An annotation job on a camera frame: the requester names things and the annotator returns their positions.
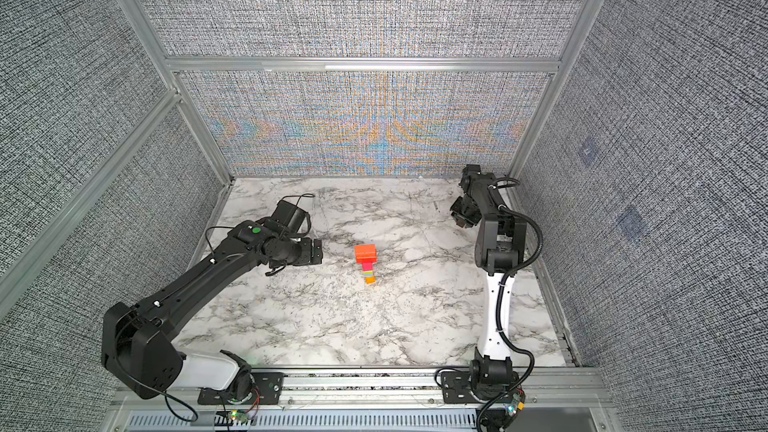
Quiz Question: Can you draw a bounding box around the orange-red rectangular wood block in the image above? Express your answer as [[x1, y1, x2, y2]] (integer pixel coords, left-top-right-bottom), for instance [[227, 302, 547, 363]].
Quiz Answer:
[[354, 244, 378, 264]]

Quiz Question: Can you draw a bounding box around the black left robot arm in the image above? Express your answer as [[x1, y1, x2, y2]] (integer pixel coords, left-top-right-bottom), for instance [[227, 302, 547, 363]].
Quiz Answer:
[[101, 220, 323, 399]]

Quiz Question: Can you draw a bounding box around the aluminium horizontal back bar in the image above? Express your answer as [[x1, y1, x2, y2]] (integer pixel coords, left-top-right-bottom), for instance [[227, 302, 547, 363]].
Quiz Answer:
[[165, 56, 561, 74]]

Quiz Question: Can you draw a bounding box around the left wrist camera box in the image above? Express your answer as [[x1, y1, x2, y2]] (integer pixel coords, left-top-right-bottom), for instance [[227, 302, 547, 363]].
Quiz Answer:
[[270, 199, 311, 237]]

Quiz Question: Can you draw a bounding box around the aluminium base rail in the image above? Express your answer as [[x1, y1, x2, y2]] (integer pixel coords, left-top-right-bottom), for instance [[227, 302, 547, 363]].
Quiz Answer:
[[100, 366, 623, 431]]

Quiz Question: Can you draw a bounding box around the aluminium corner post right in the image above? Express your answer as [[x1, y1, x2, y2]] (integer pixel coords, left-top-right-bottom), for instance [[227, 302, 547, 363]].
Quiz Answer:
[[508, 0, 605, 177]]

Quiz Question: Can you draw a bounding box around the aluminium corner post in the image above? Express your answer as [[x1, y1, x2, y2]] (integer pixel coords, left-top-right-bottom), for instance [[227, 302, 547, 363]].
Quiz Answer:
[[116, 0, 234, 184], [508, 0, 605, 177]]

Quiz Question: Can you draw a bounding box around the aluminium left wall bar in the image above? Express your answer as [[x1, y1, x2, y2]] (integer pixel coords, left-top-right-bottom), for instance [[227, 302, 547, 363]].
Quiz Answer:
[[1, 89, 180, 316]]

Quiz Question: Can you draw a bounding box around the aluminium corner post left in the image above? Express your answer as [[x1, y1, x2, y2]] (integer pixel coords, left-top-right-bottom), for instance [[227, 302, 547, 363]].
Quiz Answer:
[[116, 0, 234, 184]]

